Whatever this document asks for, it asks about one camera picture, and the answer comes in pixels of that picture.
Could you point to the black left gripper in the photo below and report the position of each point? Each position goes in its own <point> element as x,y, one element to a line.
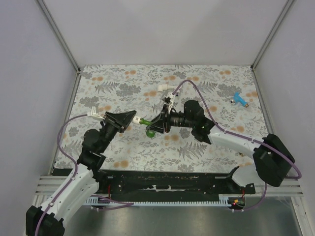
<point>121,120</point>

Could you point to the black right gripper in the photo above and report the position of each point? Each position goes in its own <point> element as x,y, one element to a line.
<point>162,123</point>

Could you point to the green faucet chrome knob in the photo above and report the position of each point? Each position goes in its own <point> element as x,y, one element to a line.
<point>149,132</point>

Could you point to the white PVC elbow fitting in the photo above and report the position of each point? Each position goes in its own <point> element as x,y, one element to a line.
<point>136,120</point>

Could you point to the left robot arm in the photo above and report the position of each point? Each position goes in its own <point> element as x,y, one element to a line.
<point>53,215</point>

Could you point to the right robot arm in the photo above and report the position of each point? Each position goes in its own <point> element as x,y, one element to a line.
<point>272,160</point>

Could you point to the white faucet with elbow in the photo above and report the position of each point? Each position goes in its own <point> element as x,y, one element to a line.
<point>168,88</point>

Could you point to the floral patterned table mat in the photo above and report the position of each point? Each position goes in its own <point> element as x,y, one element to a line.
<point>121,88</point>

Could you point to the blue faucet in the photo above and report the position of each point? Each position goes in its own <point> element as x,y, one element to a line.
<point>238,99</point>

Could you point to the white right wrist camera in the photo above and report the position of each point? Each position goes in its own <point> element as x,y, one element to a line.
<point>169,101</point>

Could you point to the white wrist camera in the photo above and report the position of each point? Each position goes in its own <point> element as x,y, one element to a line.
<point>169,101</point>
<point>94,113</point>

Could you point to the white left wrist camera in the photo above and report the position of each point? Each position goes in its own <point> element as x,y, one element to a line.
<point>94,113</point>

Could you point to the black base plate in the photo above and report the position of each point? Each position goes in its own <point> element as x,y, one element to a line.
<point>141,186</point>

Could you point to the aluminium left corner post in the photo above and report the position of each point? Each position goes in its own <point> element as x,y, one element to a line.
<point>58,34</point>

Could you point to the aluminium corner post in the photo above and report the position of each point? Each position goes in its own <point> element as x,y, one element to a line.
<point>273,31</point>
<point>58,34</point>

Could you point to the aluminium right corner post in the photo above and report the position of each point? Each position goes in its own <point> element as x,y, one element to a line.
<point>273,31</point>

